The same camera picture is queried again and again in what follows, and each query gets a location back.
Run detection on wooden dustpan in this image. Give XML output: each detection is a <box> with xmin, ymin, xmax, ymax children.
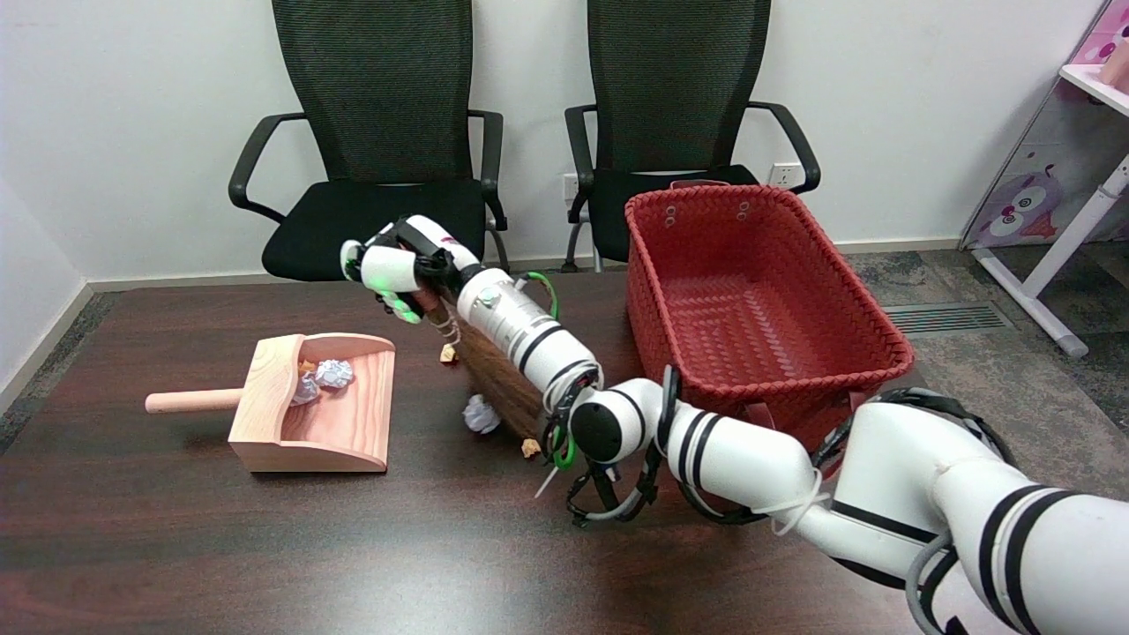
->
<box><xmin>146</xmin><ymin>332</ymin><xmax>396</xmax><ymax>474</ymax></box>

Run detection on brown straw hand broom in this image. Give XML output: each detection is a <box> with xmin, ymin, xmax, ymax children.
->
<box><xmin>423</xmin><ymin>287</ymin><xmax>548</xmax><ymax>442</ymax></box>

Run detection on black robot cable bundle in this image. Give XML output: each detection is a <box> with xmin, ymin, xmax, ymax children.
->
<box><xmin>542</xmin><ymin>366</ymin><xmax>1024</xmax><ymax>635</ymax></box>

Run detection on pink white children's desk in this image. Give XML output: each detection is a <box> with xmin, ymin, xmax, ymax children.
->
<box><xmin>960</xmin><ymin>0</ymin><xmax>1129</xmax><ymax>358</ymax></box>

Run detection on black mesh office chair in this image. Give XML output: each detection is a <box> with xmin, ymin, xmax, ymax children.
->
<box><xmin>228</xmin><ymin>0</ymin><xmax>512</xmax><ymax>282</ymax></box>
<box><xmin>563</xmin><ymin>0</ymin><xmax>822</xmax><ymax>273</ymax></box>

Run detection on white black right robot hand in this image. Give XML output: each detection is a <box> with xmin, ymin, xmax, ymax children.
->
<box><xmin>340</xmin><ymin>214</ymin><xmax>482</xmax><ymax>325</ymax></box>

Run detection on metal floor vent grille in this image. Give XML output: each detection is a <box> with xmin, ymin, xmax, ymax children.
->
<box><xmin>882</xmin><ymin>303</ymin><xmax>1015</xmax><ymax>336</ymax></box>

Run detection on red woven basket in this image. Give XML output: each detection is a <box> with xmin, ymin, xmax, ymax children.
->
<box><xmin>624</xmin><ymin>181</ymin><xmax>916</xmax><ymax>442</ymax></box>

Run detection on green robot cable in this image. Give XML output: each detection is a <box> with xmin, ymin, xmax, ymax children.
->
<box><xmin>527</xmin><ymin>272</ymin><xmax>577</xmax><ymax>470</ymax></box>

